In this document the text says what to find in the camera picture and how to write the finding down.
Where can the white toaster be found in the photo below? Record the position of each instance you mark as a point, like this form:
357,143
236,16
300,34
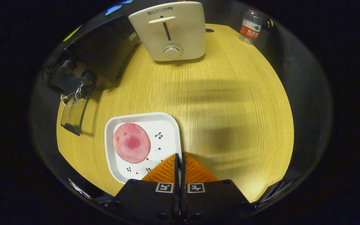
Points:
180,31

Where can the black toaster oven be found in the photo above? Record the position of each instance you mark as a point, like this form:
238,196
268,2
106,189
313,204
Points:
105,50

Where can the clear water bottle red label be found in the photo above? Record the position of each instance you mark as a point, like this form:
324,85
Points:
250,29

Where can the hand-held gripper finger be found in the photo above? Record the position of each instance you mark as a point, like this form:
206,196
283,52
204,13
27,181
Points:
182,175
177,175

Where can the white square plate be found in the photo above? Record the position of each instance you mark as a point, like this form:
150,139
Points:
164,131

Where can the pink ham slice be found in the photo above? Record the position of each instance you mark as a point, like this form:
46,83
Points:
131,143

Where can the metal oven rack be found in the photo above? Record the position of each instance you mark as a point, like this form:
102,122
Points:
72,93

